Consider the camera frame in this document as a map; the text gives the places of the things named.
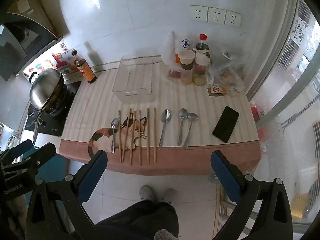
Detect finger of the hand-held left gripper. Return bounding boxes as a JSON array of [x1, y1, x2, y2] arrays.
[[14, 142, 57, 178], [0, 140, 33, 164]]

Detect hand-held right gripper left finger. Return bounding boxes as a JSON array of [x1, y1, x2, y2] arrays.
[[25, 150, 108, 240]]

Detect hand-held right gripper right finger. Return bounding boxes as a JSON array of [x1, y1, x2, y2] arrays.
[[210, 150, 293, 240]]

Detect small steel spoon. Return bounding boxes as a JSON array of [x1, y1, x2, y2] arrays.
[[111, 118, 120, 154]]

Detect row of wooden chopsticks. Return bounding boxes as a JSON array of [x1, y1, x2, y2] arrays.
[[118, 108, 157, 166]]

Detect round bowl steel spoon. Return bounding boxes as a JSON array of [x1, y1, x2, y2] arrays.
[[183, 113, 199, 149]]

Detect patterned handle steel spoon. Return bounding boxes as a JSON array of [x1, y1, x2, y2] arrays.
[[177, 108, 188, 147]]

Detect long oval steel spoon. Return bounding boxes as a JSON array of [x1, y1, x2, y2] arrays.
[[159, 109, 172, 150]]

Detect clear plastic tray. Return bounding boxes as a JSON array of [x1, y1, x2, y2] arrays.
[[112, 55, 159, 103]]

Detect wooden rack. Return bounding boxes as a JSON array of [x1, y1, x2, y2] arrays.
[[215, 182, 253, 230]]

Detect black gas stove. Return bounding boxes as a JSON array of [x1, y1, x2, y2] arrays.
[[24, 81, 82, 137]]

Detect black smartphone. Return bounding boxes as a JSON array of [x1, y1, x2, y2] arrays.
[[212, 106, 240, 143]]

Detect grey slipper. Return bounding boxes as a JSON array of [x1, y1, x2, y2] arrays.
[[161, 188, 178, 204], [139, 185, 155, 202]]

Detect person's black trouser legs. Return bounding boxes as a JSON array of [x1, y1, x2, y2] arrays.
[[72, 200, 179, 240]]

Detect steel wok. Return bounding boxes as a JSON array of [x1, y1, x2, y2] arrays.
[[29, 68, 68, 145]]

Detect cat print striped tablecloth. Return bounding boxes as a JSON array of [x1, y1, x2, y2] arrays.
[[55, 64, 260, 177]]

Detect colourful card packet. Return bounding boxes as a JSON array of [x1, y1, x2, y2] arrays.
[[207, 84, 229, 97]]

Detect dark sauce bottle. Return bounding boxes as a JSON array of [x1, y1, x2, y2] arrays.
[[71, 49, 97, 84]]

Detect range hood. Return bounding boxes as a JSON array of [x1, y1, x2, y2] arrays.
[[0, 12, 57, 80]]

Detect crumpled clear plastic bag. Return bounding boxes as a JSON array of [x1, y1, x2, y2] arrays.
[[207, 47, 245, 93]]

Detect white lid seasoning jar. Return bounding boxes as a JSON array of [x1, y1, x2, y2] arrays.
[[192, 50, 212, 86]]

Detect brown band seasoning jar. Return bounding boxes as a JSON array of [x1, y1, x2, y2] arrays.
[[179, 49, 195, 85]]

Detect clear bag with red contents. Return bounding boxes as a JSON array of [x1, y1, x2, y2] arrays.
[[161, 31, 183, 79]]

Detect red cap dark bottle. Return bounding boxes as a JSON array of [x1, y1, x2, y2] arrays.
[[195, 34, 209, 53]]

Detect white salt bag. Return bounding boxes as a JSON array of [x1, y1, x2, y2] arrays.
[[175, 36, 194, 53]]

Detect colourful wall stickers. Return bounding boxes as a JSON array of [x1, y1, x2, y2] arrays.
[[24, 42, 78, 77]]

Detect wooden wall cabinet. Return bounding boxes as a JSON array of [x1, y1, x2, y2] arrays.
[[14, 0, 70, 38]]

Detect white wall socket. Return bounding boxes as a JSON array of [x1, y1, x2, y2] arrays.
[[207, 7, 227, 25], [224, 10, 242, 28], [189, 5, 208, 22]]

